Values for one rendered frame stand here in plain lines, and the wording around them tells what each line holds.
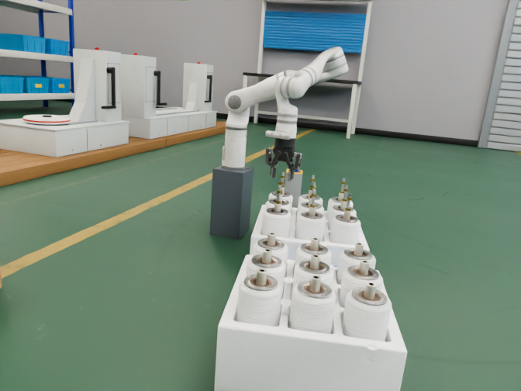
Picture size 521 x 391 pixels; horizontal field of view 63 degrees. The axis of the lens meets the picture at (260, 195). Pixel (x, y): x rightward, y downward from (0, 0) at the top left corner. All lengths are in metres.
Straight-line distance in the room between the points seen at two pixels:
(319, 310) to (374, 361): 0.15
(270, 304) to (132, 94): 3.33
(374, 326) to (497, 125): 5.86
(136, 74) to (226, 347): 3.34
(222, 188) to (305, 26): 5.09
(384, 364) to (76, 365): 0.70
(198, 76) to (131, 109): 1.34
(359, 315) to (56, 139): 2.52
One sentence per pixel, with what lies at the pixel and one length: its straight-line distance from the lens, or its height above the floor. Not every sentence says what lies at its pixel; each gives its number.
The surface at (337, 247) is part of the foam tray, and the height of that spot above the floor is 0.18.
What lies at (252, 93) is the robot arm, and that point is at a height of 0.63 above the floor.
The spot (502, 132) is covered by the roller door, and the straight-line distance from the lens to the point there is 6.70.
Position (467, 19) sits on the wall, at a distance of 6.75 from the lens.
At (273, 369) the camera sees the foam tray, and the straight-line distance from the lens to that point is 0.97.
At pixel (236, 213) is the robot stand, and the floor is 0.12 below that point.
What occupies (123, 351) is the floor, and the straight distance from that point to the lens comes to 1.18.
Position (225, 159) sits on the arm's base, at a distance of 1.83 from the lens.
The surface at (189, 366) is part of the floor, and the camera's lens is 1.12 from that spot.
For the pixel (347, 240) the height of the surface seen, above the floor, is 0.19.
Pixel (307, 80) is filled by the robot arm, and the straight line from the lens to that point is 1.53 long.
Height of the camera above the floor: 0.68
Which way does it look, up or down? 15 degrees down
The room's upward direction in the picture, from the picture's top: 5 degrees clockwise
